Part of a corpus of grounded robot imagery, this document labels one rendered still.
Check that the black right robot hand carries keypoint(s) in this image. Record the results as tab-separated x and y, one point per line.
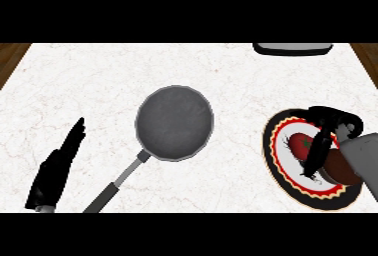
325	133

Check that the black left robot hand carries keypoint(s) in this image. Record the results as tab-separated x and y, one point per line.
53	170

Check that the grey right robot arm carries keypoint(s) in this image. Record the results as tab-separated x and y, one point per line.
362	156

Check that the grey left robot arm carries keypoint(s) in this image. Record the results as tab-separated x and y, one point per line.
44	209

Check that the red tomato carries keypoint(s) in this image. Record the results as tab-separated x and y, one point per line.
301	144

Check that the black red white plate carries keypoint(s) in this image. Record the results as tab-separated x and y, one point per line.
285	163

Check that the grey frying pan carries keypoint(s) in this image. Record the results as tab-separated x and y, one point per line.
173	124

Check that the grey appliance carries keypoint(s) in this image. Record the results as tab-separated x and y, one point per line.
293	48

